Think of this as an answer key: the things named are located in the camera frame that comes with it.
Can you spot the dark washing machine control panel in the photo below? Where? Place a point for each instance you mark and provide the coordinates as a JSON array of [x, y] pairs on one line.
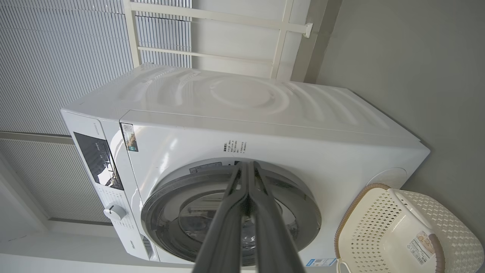
[[98, 159]]

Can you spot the washing machine door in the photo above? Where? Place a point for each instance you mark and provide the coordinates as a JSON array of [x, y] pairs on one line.
[[170, 216]]

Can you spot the cream perforated laundry basket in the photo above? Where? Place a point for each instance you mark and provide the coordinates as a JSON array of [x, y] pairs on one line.
[[379, 227]]

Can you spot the blue energy label sticker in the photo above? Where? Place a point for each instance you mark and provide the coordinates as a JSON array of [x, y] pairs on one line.
[[321, 262]]

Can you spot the printed label sticker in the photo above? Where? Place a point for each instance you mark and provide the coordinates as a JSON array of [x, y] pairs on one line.
[[421, 248]]

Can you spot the black QR code sticker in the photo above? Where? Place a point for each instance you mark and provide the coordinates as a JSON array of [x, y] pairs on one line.
[[129, 137]]

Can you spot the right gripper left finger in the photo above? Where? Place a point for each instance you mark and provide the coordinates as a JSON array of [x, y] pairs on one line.
[[223, 242]]

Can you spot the printed instruction text label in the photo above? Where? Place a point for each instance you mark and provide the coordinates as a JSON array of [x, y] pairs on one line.
[[235, 146]]

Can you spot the white washer control knob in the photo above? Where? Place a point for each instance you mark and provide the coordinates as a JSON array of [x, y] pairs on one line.
[[114, 212]]

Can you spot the white front-load washing machine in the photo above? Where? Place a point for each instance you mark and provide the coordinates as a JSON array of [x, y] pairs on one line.
[[303, 125]]

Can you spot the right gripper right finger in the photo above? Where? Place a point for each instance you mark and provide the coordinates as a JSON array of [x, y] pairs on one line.
[[276, 250]]

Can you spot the white slatted window blind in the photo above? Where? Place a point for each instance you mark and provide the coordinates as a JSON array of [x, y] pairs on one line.
[[57, 57], [57, 178]]

